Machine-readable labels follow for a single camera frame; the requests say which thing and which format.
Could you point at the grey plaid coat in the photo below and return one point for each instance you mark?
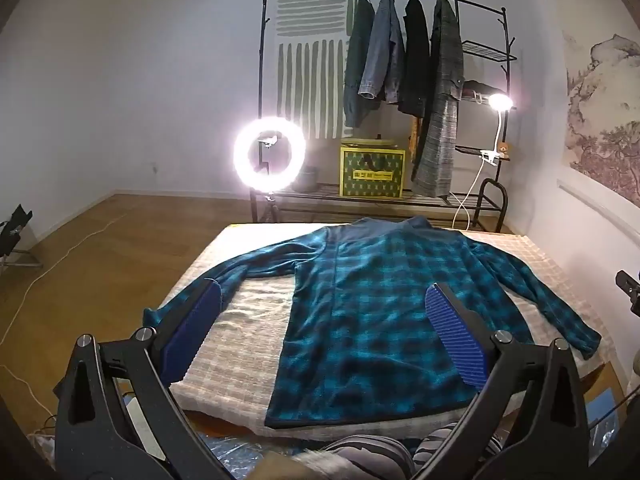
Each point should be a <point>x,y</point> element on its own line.
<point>440,110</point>

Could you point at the blue sheet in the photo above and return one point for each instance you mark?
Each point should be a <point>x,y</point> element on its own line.
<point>602,420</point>

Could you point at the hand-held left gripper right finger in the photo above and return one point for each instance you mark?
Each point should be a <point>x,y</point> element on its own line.
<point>457,335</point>

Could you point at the orange board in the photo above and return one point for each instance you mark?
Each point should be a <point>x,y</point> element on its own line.
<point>413,140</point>

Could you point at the landscape wall poster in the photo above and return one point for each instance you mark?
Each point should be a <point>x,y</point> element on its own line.
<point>605,120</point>

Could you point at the black folding stand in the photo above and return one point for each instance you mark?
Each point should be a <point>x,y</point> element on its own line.
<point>15,230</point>

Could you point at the beige checked blanket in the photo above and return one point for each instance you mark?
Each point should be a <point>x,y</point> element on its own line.
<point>240,340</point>

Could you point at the black jacket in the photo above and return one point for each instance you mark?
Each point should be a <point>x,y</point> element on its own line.
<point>416,60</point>

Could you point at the yellow green patterned box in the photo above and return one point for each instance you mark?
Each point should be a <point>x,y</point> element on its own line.
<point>372,175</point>

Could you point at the dark green jacket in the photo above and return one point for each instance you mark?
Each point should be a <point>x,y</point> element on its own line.
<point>356,60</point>

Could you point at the white clip lamp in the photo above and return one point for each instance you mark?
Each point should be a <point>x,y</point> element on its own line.
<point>500,102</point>

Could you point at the small teddy bear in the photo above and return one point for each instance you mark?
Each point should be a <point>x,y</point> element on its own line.
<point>503,148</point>

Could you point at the person's striped pants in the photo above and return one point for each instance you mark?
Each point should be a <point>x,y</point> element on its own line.
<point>365,460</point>

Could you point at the dark plant pot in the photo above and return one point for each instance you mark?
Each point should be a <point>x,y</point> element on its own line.
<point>305,180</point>

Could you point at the blue plaid fleece shirt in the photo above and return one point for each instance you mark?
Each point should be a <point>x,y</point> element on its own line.
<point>375,310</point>

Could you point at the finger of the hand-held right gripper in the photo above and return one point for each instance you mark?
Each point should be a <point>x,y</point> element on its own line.
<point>631,297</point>

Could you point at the black metal clothes rack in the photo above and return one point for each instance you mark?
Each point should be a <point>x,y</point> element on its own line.
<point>325,194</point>

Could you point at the blue denim jacket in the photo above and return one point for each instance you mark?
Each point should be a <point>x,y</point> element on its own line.
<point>380,50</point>

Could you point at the blue plastic bag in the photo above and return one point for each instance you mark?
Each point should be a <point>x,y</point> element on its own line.
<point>240,452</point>

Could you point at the green striped wall hanging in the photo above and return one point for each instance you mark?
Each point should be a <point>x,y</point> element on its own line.
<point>300,60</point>

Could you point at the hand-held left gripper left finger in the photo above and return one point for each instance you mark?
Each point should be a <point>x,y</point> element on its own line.
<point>192,330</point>

